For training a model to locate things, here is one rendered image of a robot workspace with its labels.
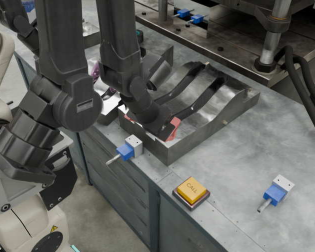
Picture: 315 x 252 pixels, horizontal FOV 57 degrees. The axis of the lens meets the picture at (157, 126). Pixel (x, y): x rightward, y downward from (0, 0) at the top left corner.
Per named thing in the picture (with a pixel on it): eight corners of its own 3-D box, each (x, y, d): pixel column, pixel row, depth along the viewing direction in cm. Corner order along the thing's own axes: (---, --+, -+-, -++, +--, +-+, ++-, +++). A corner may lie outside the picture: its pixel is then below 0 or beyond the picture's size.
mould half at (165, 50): (107, 126, 108) (103, 103, 101) (57, 103, 118) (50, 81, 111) (172, 65, 140) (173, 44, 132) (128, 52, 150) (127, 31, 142)
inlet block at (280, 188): (264, 222, 80) (269, 211, 76) (248, 210, 83) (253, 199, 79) (289, 195, 86) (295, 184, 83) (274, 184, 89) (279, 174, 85)
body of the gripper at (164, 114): (143, 98, 76) (132, 82, 69) (173, 115, 71) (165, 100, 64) (127, 118, 74) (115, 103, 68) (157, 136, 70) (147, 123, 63)
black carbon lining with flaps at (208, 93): (168, 133, 96) (169, 111, 89) (138, 110, 105) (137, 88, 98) (234, 92, 113) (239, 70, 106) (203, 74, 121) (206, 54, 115)
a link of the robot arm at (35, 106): (12, 114, 47) (30, 129, 44) (47, 60, 47) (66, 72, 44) (53, 129, 55) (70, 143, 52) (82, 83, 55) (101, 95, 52)
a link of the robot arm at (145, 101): (112, 93, 62) (131, 104, 59) (132, 69, 63) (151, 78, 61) (125, 108, 68) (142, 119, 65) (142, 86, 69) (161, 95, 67)
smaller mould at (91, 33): (71, 54, 148) (68, 41, 143) (57, 44, 156) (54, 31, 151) (104, 42, 158) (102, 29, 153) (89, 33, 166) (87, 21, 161)
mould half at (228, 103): (167, 167, 94) (168, 137, 85) (119, 126, 108) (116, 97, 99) (257, 103, 118) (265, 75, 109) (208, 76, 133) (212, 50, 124)
